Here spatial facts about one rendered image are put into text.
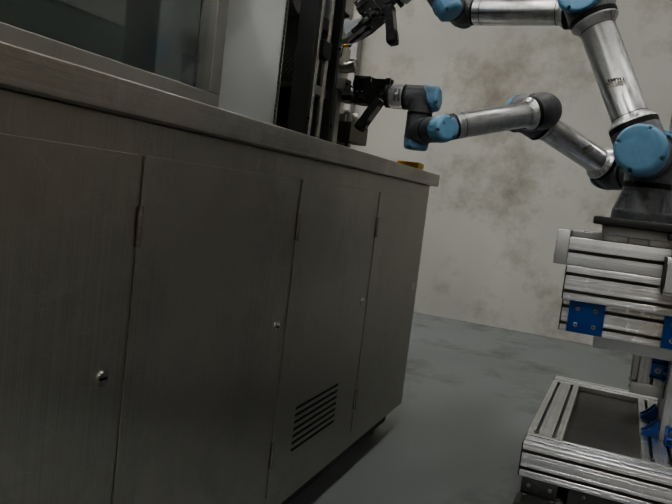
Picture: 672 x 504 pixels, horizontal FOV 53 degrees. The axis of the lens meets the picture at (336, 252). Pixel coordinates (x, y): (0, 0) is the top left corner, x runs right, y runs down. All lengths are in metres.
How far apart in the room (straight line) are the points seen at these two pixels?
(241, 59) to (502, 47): 3.34
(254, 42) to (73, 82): 1.10
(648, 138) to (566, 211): 3.10
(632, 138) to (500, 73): 3.30
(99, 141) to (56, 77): 0.12
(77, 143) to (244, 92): 1.03
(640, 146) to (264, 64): 0.94
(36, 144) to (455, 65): 4.41
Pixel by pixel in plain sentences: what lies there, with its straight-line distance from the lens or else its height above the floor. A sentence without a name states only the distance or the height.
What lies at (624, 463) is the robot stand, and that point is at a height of 0.23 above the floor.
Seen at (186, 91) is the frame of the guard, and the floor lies 0.92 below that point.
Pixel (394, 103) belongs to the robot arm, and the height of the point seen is 1.09.
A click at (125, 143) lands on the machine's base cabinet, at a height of 0.83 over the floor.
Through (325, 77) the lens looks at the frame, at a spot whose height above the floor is 1.09.
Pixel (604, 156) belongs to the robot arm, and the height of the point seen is 1.02.
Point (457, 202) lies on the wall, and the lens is 4.91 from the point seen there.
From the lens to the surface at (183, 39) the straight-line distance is 1.08.
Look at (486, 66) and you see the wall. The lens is 5.00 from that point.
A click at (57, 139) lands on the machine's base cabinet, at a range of 0.82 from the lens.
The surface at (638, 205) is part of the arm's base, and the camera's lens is 1.84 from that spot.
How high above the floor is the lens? 0.79
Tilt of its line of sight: 5 degrees down
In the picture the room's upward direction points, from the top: 7 degrees clockwise
